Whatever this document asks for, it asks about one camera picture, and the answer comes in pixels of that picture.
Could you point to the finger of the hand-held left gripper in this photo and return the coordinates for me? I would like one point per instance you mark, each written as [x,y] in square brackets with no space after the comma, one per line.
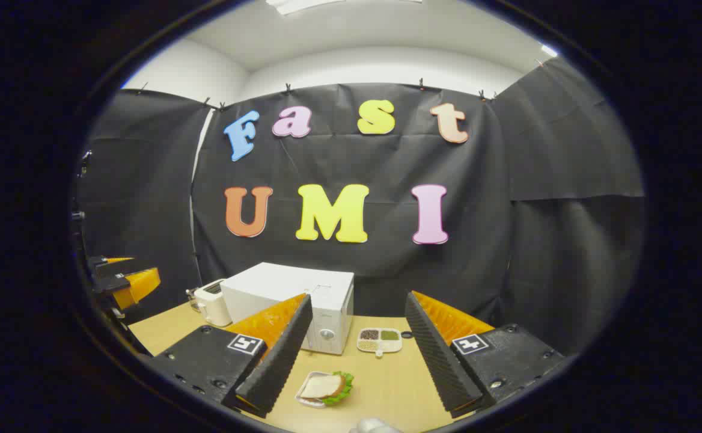
[137,285]
[110,267]

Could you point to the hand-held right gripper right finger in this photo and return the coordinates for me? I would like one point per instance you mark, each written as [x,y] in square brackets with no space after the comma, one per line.
[441,367]

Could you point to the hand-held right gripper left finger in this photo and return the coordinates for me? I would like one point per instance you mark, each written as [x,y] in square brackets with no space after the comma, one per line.
[279,361]

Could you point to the small white tray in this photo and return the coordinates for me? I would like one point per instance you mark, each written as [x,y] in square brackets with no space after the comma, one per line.
[300,394]

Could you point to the sandwich with lettuce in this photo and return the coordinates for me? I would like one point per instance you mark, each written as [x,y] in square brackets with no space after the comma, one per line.
[324,386]

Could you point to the white microwave oven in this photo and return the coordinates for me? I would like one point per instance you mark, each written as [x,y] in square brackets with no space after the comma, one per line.
[285,285]

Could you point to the white divided plate with beans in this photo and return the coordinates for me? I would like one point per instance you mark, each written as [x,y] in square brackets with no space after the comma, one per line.
[378,343]

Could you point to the white toaster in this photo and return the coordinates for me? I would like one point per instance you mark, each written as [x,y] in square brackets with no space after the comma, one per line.
[213,304]

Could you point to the white ceiling light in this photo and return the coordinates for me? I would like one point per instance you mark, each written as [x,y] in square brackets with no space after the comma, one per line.
[303,5]

